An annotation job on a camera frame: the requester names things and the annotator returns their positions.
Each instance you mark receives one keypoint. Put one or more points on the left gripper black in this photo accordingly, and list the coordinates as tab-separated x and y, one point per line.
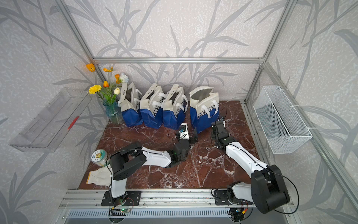
194	140

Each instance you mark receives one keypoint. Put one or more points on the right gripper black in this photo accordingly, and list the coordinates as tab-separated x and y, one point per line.
212	136

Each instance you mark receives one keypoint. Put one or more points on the takeout bag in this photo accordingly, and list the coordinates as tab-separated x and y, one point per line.
151	106
129	102
204	107
174	107

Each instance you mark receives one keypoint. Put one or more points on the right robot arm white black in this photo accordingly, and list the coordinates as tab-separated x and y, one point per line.
267	190

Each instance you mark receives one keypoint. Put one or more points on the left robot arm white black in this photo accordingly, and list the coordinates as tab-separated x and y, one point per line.
130	158

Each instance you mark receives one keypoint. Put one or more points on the blue glass vase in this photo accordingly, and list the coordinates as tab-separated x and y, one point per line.
114	113

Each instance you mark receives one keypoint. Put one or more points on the right circuit board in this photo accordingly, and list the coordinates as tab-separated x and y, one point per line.
237	214

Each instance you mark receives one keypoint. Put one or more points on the circuit board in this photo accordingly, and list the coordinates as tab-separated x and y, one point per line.
237	214
121	212

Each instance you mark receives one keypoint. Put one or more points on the round tape roll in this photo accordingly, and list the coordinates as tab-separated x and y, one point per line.
99	157

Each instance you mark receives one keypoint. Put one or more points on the white work glove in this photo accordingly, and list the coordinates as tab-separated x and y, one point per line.
100	177

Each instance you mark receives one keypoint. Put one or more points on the left circuit board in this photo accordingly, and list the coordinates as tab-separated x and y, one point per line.
121	212

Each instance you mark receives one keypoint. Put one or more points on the artificial flower bouquet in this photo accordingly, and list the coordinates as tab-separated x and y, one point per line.
108	91

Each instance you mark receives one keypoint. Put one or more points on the red item on shelf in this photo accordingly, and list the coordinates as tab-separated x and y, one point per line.
73	122

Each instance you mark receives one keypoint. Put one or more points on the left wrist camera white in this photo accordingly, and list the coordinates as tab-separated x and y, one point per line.
183	131

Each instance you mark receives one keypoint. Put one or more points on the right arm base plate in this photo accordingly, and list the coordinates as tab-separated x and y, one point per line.
221	197

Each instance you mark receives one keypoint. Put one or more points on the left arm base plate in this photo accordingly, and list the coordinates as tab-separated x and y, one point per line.
130	198

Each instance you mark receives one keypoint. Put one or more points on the white wire basket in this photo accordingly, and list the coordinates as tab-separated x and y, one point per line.
283	127

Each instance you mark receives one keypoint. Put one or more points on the aluminium front rail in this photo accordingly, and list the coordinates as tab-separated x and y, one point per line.
150	198

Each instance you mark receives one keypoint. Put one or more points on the aluminium frame bar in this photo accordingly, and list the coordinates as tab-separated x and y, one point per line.
244	60

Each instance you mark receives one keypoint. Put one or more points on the clear plastic wall shelf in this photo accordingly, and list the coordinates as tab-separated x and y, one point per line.
48	129

